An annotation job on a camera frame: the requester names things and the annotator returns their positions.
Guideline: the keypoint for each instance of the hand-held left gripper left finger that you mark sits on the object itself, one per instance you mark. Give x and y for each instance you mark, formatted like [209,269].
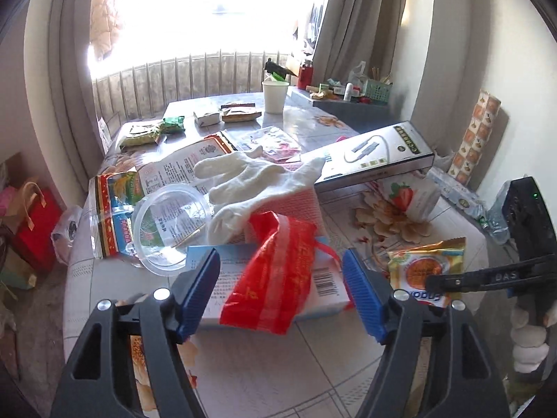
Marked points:
[202,291]

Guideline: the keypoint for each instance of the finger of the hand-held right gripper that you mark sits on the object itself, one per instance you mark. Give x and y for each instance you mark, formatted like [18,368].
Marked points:
[500,276]

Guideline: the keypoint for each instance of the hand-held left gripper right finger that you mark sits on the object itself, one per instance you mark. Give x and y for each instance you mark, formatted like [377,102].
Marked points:
[361,291]

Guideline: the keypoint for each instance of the blue white box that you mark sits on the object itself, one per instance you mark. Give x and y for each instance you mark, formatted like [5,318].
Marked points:
[326,289]

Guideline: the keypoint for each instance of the yellow snack packet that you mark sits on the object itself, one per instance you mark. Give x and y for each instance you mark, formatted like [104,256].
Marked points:
[417,265]

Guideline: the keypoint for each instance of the red plastic bag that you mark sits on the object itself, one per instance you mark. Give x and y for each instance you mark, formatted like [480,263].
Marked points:
[270,278]

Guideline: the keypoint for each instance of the pink mesh pad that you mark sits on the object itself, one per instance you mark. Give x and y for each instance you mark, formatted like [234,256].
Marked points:
[304,209]

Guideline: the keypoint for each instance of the red striped snack bag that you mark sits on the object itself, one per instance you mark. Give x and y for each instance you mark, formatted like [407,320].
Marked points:
[174,161]

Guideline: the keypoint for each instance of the clear bag with pink print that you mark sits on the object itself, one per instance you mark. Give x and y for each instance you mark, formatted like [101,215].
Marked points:
[278,146]

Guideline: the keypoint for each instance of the person's right hand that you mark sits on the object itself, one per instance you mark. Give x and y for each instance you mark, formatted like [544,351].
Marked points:
[528,339]

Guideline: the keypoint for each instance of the clear plastic water bottle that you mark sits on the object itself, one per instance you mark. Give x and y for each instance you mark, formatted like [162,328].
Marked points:
[496,217]

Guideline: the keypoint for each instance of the clear plastic lid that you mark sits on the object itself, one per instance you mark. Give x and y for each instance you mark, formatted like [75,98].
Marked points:
[169,226]

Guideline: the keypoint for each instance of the patterned paper roll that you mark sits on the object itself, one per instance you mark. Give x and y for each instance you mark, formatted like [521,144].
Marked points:
[474,135]

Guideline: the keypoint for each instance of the white cotton glove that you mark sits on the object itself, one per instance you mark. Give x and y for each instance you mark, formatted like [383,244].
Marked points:
[261,183]

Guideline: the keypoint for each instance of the long white product box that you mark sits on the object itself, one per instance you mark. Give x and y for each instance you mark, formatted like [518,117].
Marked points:
[370,156]

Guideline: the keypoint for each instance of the white plastic bag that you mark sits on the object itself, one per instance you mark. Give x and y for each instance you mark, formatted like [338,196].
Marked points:
[65,235]

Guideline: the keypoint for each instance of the light green snack packet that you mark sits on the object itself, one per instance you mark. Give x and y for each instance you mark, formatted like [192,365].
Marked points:
[139,136]

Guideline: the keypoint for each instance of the dark green snack packet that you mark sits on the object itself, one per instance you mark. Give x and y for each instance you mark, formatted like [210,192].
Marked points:
[173,125]

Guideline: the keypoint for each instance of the small white carton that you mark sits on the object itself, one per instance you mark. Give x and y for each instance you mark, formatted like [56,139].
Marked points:
[206,117]

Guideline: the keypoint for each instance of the red gift bag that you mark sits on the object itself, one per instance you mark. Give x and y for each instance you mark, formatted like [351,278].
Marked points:
[37,235]

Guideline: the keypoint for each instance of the brown flat carton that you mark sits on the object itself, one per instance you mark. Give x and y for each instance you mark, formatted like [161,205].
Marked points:
[240,113]

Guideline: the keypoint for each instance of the green plastic basket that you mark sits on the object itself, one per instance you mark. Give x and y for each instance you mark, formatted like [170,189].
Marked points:
[376,91]

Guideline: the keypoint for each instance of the white paper cup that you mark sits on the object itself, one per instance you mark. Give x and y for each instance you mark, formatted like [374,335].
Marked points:
[275,98]

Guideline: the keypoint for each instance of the metal window railing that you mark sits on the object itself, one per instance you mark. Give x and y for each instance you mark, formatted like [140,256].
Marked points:
[174,82]

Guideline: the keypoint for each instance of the red thermos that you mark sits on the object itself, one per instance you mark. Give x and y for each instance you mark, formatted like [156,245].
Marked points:
[306,76]

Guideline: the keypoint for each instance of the grey curtain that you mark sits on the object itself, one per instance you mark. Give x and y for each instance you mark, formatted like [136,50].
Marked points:
[370,17]
[65,74]

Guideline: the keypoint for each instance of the pink quilted jacket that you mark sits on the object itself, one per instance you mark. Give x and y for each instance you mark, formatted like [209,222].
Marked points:
[106,13]

